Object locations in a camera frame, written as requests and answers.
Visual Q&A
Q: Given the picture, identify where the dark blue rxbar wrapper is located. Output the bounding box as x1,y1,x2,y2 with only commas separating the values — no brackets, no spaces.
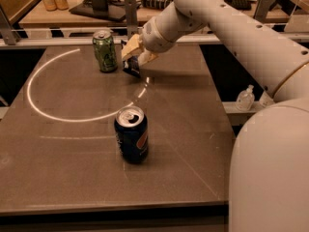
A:
123,52,141,78

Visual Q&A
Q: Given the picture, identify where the clear sanitizer bottle right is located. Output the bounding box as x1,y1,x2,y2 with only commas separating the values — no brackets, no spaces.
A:
259,91,275,107

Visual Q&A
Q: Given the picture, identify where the black monitor stand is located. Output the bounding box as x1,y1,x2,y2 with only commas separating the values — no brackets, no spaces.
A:
70,0,126,22

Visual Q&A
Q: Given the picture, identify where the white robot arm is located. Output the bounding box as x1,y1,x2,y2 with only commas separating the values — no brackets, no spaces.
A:
122,0,309,232

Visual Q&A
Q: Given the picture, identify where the green soda can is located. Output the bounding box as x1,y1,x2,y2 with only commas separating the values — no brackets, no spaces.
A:
93,30,118,73

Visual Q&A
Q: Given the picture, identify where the grey side shelf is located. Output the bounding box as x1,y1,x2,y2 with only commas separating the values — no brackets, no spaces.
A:
222,101,263,126

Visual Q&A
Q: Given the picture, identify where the blue pepsi can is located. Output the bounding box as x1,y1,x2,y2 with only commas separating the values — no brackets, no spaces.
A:
114,106,148,163

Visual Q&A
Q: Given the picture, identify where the black power strip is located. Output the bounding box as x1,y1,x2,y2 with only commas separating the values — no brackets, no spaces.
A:
141,0,173,10

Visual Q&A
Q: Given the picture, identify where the clear sanitizer bottle left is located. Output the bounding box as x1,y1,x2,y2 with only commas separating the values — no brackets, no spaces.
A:
236,85,255,111

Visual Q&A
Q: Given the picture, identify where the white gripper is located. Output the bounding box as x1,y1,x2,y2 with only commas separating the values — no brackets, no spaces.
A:
121,15,178,66

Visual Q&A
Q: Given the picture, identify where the grey metal railing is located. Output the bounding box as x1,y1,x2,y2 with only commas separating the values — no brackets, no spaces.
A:
0,0,309,50

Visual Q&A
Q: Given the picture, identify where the wooden background desk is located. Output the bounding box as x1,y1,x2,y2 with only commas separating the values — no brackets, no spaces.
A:
18,0,289,29

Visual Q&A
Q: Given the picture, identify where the clear sanitizer bottle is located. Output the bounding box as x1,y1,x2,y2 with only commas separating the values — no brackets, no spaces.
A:
236,85,255,111
259,91,275,107

